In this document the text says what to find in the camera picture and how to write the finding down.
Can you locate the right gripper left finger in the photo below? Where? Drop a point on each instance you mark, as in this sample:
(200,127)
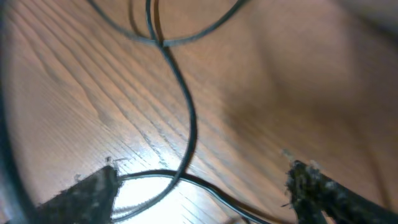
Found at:
(88,201)

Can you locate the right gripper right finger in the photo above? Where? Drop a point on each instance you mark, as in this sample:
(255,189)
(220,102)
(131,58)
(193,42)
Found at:
(313,194)

